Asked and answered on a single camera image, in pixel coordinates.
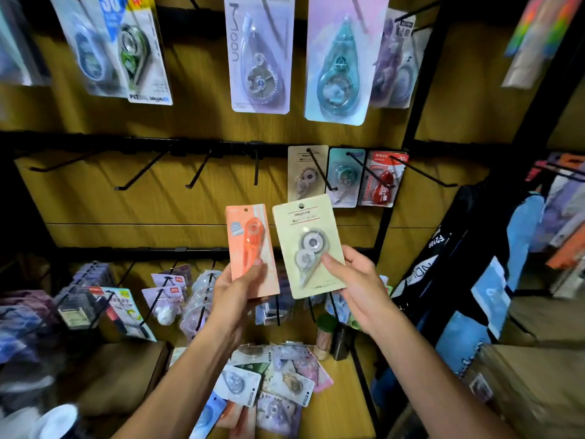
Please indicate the orange correction tape packet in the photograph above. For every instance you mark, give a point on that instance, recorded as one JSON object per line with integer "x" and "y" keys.
{"x": 251, "y": 251}

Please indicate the clear round tape packets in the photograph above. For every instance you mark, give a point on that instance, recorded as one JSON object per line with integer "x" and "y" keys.
{"x": 201, "y": 301}

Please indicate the colourful printed card packet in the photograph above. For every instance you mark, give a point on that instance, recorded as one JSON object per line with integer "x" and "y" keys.
{"x": 125, "y": 310}

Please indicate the white purple correction tape packet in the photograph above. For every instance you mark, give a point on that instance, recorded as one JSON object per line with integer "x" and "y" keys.
{"x": 260, "y": 59}

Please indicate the person's left forearm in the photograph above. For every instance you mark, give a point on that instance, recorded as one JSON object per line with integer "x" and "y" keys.
{"x": 183, "y": 384}

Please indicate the rainbow coloured hanging packet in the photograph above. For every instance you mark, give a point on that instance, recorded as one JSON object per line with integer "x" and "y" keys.
{"x": 539, "y": 36}

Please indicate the brown pen holder cup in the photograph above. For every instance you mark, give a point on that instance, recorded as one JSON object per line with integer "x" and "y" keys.
{"x": 325, "y": 338}

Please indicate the green blue twin tape packet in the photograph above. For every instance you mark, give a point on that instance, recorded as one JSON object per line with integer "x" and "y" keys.
{"x": 123, "y": 50}

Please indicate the white cup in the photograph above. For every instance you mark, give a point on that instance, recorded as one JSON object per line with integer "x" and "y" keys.
{"x": 57, "y": 422}

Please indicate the pink packet with teal tape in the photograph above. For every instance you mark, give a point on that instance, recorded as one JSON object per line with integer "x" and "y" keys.
{"x": 340, "y": 63}

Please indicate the pile of correction tape packets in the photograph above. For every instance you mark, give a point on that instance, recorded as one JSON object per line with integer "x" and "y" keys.
{"x": 274, "y": 388}

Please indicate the black and blue bag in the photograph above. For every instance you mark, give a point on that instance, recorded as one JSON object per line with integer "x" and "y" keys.
{"x": 461, "y": 278}

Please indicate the black display hook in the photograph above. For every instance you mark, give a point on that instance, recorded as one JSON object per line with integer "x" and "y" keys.
{"x": 64, "y": 163}
{"x": 368, "y": 171}
{"x": 425, "y": 175}
{"x": 257, "y": 166}
{"x": 139, "y": 171}
{"x": 322, "y": 171}
{"x": 199, "y": 171}

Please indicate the wrapped cardboard carton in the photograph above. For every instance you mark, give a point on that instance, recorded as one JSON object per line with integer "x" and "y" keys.
{"x": 534, "y": 388}

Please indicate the blurred clear hanging packet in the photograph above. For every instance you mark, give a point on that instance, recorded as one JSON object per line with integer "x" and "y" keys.
{"x": 18, "y": 45}

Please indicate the person's right hand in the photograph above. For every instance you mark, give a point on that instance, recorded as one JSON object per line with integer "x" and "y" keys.
{"x": 365, "y": 292}

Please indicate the pale yellow correction tape packet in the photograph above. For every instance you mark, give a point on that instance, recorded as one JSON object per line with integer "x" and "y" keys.
{"x": 307, "y": 244}

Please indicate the person's right forearm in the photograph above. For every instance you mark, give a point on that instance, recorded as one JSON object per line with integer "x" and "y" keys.
{"x": 425, "y": 384}

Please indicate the black display rail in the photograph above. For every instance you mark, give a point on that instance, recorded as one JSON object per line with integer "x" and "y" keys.
{"x": 151, "y": 253}
{"x": 137, "y": 143}

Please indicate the black small container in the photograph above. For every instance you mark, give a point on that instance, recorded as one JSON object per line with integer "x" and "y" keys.
{"x": 340, "y": 343}

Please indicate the red correction tape packet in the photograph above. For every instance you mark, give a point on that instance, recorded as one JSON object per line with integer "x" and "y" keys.
{"x": 383, "y": 182}

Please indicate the person's right thumb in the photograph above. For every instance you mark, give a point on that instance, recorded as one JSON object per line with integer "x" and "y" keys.
{"x": 337, "y": 272}

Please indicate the black upright rack post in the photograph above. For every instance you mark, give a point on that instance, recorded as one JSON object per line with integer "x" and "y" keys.
{"x": 427, "y": 73}

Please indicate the person's left thumb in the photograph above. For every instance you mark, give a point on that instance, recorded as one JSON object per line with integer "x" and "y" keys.
{"x": 250, "y": 274}

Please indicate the person's left hand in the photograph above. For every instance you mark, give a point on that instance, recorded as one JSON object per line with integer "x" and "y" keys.
{"x": 231, "y": 301}

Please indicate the grey purple correction tape packet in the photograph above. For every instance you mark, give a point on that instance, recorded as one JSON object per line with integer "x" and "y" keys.
{"x": 400, "y": 63}

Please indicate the beige correction tape packet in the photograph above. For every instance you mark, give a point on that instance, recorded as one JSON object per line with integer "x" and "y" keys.
{"x": 304, "y": 175}

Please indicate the teal correction tape packet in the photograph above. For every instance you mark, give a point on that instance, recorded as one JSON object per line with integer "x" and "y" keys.
{"x": 346, "y": 178}

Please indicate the pink hanging tape packets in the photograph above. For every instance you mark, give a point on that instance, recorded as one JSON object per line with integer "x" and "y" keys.
{"x": 167, "y": 297}

